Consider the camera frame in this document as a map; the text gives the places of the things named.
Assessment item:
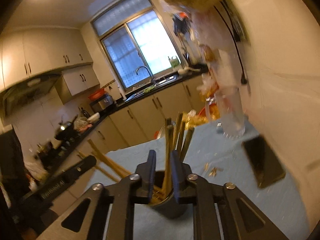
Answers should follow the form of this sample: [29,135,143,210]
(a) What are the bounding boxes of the wooden chopstick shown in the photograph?
[176,121,185,154]
[180,127,195,162]
[172,112,183,150]
[92,151,130,178]
[164,118,172,129]
[76,152,120,183]
[87,139,131,178]
[162,125,174,197]

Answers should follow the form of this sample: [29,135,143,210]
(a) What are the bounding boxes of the kitchen window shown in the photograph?
[91,0,182,93]

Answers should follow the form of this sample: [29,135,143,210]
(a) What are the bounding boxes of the blue table cloth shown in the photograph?
[83,118,311,240]

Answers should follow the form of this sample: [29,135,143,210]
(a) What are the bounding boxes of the black smartphone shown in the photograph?
[241,135,286,189]

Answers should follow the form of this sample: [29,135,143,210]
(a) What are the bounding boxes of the black utensil holder cup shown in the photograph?
[149,171,193,219]

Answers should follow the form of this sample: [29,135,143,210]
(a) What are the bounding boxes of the black wok with lid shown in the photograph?
[54,115,78,141]

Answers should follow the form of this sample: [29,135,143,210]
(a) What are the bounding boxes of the clear glass mug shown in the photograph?
[204,86,245,139]

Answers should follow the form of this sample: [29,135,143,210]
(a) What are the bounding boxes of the white bowl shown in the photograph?
[87,112,100,124]

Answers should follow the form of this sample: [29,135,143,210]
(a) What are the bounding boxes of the black range hood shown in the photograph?
[1,74,60,117]

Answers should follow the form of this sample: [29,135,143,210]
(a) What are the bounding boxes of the yellow plastic bag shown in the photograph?
[182,103,220,130]

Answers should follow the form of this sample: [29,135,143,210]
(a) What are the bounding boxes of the silver toaster appliance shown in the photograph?
[89,94,114,113]

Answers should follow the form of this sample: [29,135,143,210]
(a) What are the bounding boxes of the red bowl on appliance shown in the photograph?
[88,88,105,102]

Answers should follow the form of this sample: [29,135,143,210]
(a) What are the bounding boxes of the chrome sink faucet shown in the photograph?
[135,65,157,86]

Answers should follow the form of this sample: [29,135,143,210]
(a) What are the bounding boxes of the green detergent bottle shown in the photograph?
[168,56,181,69]

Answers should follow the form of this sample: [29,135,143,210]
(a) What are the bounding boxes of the white plastic bag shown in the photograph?
[190,6,234,62]

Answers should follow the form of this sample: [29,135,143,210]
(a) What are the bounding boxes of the black power cable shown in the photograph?
[213,0,249,86]

